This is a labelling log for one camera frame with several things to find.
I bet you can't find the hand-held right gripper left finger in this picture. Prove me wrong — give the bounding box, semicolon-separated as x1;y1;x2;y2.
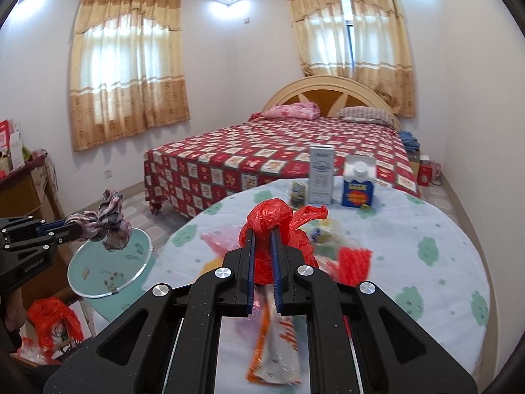
43;228;257;394

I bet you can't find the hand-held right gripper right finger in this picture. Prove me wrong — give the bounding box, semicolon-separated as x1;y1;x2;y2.
271;228;478;394

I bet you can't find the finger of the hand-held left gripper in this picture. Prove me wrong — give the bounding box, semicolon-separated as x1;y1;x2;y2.
0;230;85;255
0;215;83;234

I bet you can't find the plaid cloth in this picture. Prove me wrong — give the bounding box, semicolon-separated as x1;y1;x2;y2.
80;189;132;251

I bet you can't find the green cartoon-print basin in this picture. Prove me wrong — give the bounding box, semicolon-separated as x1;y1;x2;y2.
67;227;153;298

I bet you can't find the red plastic bag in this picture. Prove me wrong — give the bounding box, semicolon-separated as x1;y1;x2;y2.
27;297;85;354
239;198;329;286

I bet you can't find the orange snack wrapper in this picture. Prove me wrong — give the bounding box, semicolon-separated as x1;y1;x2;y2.
245;287;304;386

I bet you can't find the person's left hand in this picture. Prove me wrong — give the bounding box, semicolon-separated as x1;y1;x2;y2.
5;289;26;331

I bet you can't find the brown wooden cabinet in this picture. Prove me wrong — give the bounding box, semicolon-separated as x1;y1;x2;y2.
0;152;66;308

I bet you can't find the crumpled clear plastic wrapper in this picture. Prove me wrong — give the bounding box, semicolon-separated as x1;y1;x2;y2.
305;217;353;255

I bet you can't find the red striped snack wrapper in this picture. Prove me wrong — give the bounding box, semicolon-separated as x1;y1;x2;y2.
337;247;372;287

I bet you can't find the white cardboard box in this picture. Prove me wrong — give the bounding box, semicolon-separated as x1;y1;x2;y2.
8;131;26;170

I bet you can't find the red cardboard box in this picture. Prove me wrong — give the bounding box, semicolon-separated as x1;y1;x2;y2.
0;118;21;173

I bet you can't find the tall white carton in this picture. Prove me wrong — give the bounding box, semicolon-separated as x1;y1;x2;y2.
308;144;336;205

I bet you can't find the blue and white milk carton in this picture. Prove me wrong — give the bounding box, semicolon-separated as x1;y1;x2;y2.
341;156;377;209

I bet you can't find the bed with red quilt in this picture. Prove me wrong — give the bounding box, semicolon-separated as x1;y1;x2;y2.
143;114;421;219

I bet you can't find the pink pillow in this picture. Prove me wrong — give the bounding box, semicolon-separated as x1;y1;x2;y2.
262;102;321;120

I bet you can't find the wide beige patterned curtain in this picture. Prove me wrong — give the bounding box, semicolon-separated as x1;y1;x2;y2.
68;0;191;152

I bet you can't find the striped pillow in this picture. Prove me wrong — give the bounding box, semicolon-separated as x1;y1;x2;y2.
337;106;394;126

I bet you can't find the folded blue cloth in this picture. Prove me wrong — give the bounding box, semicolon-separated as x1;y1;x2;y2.
400;130;422;151

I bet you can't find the cream wooden bed headboard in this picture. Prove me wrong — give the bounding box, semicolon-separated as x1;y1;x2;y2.
261;75;405;132

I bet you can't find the narrow beige patterned curtain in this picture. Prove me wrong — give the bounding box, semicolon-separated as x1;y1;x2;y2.
286;0;417;119

